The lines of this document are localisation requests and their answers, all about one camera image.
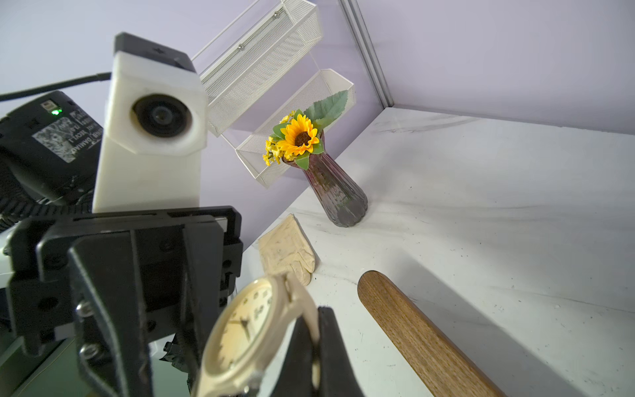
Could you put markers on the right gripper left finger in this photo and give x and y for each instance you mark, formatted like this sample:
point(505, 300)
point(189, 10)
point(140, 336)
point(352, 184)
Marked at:
point(296, 375)

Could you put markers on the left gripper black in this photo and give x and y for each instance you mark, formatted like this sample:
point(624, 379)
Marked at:
point(116, 282)

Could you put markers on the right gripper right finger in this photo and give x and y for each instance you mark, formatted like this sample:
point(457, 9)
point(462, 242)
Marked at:
point(337, 377)

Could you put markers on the cream strap wrist watch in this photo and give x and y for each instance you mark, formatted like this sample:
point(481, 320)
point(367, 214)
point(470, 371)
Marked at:
point(249, 333)

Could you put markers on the wooden watch stand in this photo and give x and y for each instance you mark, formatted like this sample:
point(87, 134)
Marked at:
point(437, 361)

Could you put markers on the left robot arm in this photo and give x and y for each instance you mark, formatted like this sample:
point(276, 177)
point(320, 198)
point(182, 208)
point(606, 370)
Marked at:
point(60, 142)

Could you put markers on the purple glass vase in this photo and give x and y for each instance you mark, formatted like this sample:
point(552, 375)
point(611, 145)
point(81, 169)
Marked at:
point(342, 199)

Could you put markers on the yellow sunflower bouquet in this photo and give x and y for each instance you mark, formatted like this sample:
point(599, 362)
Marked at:
point(300, 134)

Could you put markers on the upper white mesh shelf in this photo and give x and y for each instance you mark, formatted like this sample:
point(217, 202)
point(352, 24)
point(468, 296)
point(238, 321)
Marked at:
point(251, 54)

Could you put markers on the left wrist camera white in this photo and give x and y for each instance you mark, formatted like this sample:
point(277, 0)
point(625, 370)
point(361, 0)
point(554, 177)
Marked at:
point(154, 131)

